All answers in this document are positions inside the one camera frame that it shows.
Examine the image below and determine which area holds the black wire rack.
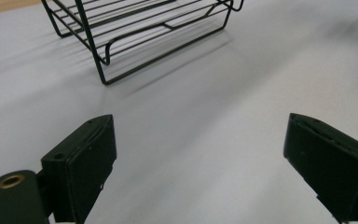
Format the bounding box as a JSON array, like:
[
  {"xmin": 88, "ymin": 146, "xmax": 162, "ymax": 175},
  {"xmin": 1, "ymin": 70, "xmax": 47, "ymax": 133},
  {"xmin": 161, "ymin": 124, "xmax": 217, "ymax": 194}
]
[{"xmin": 40, "ymin": 0, "xmax": 245, "ymax": 86}]

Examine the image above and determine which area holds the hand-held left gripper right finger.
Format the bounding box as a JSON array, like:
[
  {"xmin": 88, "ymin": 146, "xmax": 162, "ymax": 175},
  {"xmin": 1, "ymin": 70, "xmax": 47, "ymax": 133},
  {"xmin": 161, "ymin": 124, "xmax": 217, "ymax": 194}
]
[{"xmin": 282, "ymin": 112, "xmax": 358, "ymax": 224}]

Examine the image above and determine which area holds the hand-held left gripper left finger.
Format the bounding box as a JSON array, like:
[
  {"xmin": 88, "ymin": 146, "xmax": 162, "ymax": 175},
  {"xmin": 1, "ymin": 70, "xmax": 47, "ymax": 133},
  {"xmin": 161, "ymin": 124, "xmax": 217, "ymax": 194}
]
[{"xmin": 40, "ymin": 114, "xmax": 118, "ymax": 224}]

